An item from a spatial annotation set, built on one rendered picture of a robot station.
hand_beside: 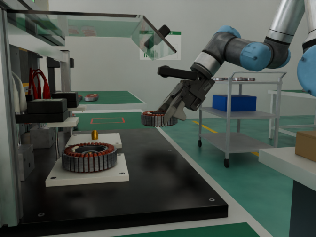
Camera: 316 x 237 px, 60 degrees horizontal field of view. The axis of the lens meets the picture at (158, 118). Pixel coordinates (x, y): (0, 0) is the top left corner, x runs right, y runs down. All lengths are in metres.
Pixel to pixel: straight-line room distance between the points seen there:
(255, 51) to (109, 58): 5.23
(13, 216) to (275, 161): 0.65
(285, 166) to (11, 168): 0.64
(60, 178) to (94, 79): 5.39
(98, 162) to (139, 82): 5.42
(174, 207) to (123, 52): 5.56
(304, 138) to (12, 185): 0.70
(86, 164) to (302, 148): 0.58
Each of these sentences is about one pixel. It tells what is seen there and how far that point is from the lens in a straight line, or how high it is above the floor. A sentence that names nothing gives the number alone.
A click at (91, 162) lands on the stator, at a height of 0.81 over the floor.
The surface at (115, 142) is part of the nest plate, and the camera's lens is 0.78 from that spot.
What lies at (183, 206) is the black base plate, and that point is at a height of 0.77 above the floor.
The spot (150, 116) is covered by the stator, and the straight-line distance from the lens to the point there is 0.79.
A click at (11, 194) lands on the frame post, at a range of 0.42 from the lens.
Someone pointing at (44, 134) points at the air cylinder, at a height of 0.81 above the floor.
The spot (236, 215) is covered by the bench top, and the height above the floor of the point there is 0.75.
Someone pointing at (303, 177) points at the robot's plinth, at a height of 0.73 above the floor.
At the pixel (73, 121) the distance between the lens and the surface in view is 0.55.
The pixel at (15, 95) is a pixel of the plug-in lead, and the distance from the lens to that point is 0.57.
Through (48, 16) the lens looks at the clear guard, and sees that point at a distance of 0.49.
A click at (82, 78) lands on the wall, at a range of 5.91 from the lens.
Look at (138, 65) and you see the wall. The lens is 5.94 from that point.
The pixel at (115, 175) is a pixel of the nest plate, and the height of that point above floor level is 0.78.
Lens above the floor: 0.97
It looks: 9 degrees down
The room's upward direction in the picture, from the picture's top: straight up
